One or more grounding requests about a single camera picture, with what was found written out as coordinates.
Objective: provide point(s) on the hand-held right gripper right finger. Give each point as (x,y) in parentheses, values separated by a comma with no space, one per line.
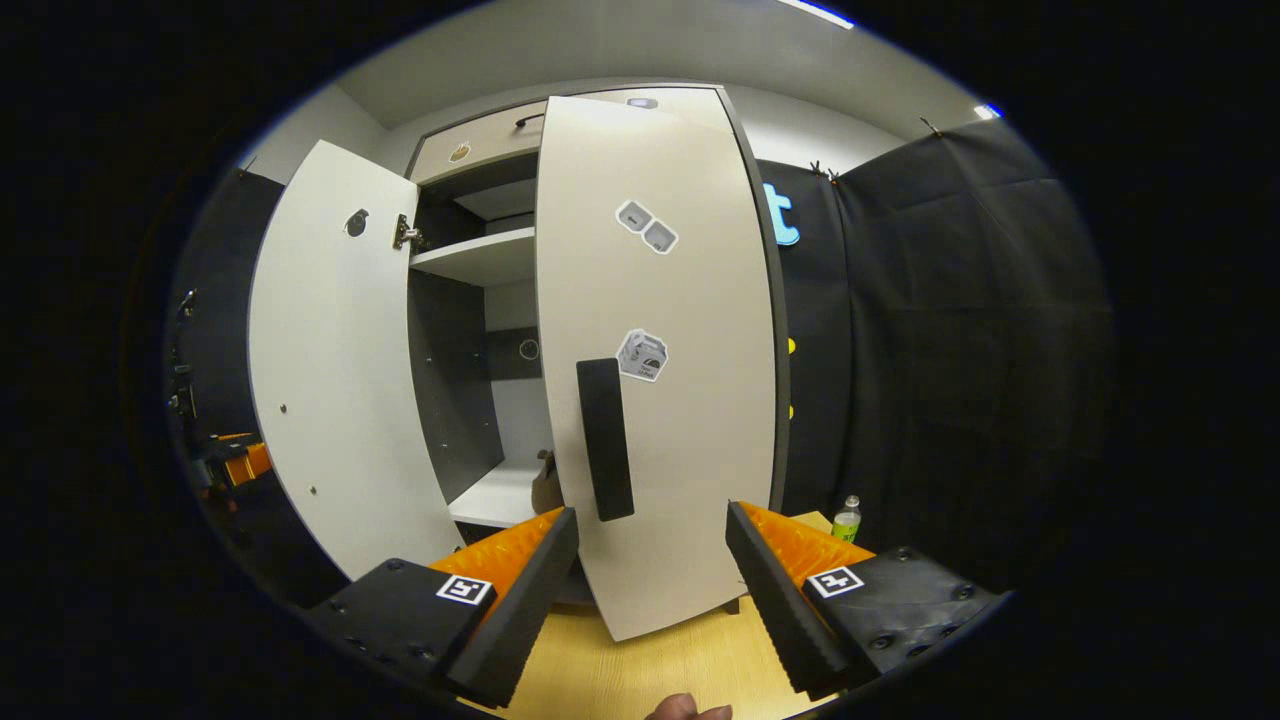
(775,610)

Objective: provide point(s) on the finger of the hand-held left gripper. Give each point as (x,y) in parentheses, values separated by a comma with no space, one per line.
(250,465)
(235,436)

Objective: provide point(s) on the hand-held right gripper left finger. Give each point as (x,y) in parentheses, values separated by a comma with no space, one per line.
(520,620)

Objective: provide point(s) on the white shoe cabinet door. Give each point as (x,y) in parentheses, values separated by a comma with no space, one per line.
(330,350)
(690,450)

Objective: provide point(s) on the brown plush shoe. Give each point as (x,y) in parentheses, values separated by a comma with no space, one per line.
(546,485)

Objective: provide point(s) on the white grey shoe cabinet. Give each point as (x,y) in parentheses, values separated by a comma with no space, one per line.
(455,380)

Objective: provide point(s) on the metal door hinge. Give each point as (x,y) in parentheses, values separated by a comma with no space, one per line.
(408,233)

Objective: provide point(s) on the beige cabinet drawer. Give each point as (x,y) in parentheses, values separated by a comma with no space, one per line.
(480,140)

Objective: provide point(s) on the green label plastic bottle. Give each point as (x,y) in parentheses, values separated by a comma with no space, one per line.
(846,522)

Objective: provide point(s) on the small black clip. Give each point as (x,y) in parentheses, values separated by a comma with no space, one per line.
(930,127)
(824,171)

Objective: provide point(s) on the ceiling light strip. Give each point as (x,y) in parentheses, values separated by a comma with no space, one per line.
(815,13)
(988,111)

